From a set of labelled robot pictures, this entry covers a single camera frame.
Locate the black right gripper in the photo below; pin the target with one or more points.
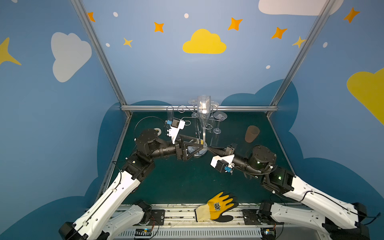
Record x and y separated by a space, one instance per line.
229 151

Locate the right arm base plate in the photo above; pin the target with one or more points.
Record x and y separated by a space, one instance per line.
251 217

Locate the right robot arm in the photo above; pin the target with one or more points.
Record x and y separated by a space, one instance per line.
335 219

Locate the white tape roll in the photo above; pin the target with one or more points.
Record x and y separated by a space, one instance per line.
158 130

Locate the yellow black work glove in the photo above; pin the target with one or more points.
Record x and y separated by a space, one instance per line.
216 207

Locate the horizontal aluminium frame bar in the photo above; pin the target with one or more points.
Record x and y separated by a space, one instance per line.
160 108

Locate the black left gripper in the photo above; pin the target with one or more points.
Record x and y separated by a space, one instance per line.
179 148

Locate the left aluminium frame post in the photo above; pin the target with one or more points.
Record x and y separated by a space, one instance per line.
87 24

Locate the chrome wine glass rack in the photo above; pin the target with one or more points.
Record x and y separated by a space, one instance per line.
197 125

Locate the aluminium rail base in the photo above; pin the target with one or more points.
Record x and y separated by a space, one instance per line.
195 222

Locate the brown oval pad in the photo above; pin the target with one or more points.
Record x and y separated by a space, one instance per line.
252 133

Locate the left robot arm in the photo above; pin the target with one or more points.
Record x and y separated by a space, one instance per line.
98 223

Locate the aluminium frame post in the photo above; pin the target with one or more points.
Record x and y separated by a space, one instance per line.
87 24
304 50

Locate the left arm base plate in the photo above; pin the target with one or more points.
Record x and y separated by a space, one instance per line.
157 218

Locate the controller board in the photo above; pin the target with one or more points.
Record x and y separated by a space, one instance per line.
143 234
268 234

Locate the left controller board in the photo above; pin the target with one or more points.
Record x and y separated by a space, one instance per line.
143 234

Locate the right controller board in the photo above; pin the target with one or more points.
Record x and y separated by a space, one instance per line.
268 234

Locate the right aluminium frame post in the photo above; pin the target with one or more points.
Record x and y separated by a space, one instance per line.
304 50

